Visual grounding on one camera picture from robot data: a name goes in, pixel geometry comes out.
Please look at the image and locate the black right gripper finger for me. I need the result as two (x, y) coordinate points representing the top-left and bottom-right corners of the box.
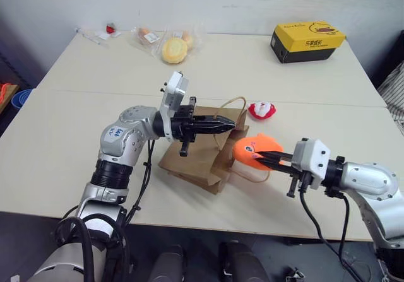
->
(258, 150), (295, 163)
(252, 156), (299, 175)

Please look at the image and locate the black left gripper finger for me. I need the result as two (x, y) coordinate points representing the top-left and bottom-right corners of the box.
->
(193, 115), (237, 127)
(193, 125), (236, 135)

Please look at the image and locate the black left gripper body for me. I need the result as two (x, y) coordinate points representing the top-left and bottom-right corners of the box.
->
(172, 96), (198, 158)

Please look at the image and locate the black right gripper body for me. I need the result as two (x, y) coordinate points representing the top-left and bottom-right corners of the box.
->
(286, 170), (313, 199)

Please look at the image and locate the orange plush toy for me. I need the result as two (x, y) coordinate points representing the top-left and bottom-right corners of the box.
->
(232, 132), (285, 171)

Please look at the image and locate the brown paper bag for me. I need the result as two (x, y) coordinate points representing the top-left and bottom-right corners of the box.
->
(157, 96), (271, 196)

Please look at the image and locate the red and white plush toy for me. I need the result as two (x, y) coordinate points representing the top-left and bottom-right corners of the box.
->
(247, 101), (278, 120)

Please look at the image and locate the clear bag with brown bun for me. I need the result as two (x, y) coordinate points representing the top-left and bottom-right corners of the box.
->
(157, 25), (206, 62)

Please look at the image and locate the clear bag with small bun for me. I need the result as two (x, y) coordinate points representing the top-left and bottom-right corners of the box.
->
(130, 25), (165, 56)

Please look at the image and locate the round yellow bread in wrapper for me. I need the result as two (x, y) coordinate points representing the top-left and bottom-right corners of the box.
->
(161, 37), (189, 65)

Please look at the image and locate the small metal clip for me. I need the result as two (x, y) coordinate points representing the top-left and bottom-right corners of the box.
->
(285, 267), (306, 282)

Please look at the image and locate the dark rounded shape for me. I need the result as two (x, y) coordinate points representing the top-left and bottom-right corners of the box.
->
(218, 240), (270, 282)
(147, 245), (186, 282)

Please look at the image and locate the yellow and black duck box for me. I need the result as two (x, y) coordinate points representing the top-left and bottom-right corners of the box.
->
(270, 20), (347, 65)

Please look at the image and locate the small white packet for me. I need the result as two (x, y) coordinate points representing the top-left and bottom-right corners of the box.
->
(97, 30), (122, 40)

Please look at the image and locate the striped cloth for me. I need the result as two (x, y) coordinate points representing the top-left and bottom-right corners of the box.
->
(376, 68), (404, 129)

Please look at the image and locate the clear plastic syringe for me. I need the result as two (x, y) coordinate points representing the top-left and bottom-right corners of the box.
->
(74, 26), (107, 47)

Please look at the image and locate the blue bucket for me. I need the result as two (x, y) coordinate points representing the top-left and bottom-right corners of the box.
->
(11, 88), (34, 110)

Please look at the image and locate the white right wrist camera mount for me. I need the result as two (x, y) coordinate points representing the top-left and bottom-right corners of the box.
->
(290, 138), (331, 190)

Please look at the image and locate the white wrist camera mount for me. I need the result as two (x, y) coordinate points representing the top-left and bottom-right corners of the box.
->
(158, 71), (191, 143)
(290, 138), (331, 190)

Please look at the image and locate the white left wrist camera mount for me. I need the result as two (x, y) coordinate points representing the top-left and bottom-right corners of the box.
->
(158, 71), (191, 143)

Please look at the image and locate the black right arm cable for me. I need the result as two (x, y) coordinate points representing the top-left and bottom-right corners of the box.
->
(299, 188), (364, 282)
(338, 194), (351, 257)

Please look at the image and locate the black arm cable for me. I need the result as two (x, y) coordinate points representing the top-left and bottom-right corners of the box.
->
(299, 188), (364, 282)
(338, 194), (351, 257)
(125, 138), (156, 226)

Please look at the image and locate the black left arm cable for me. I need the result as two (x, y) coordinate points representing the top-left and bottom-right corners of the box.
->
(125, 138), (156, 226)

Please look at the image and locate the thick black hose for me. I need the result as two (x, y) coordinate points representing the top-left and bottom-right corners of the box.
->
(54, 214), (131, 282)

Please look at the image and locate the orange cord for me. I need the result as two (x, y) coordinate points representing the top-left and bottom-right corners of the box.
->
(0, 82), (14, 103)

